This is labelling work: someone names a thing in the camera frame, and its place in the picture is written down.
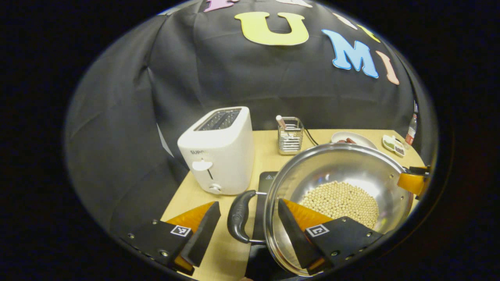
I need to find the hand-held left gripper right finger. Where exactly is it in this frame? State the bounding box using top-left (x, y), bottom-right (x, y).
top-left (277, 198), bottom-right (384, 276)

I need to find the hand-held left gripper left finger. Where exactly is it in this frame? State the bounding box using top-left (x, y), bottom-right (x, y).
top-left (122, 201), bottom-right (221, 276)

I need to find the black induction cooktop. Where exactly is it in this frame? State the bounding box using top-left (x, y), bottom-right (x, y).
top-left (245, 171), bottom-right (309, 281)

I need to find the steel pot with black handle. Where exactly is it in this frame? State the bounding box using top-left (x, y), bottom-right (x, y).
top-left (227, 143), bottom-right (414, 277)

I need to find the white divided dish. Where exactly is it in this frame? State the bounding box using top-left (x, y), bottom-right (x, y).
top-left (382, 135), bottom-right (407, 157)

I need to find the clear water bottle red label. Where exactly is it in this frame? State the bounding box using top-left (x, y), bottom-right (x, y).
top-left (405, 102), bottom-right (418, 146)

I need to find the pile of soybeans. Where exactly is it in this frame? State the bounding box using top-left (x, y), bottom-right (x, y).
top-left (299, 181), bottom-right (379, 229)

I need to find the white round plate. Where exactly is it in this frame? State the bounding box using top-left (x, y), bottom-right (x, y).
top-left (331, 131), bottom-right (377, 149)

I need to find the white toaster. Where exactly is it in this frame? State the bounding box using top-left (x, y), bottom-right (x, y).
top-left (177, 106), bottom-right (255, 196)

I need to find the black backdrop cloth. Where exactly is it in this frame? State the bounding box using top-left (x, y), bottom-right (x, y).
top-left (64, 0), bottom-right (438, 238)

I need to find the metal wire utensil holder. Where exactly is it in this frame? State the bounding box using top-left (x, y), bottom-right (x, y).
top-left (278, 117), bottom-right (304, 155)

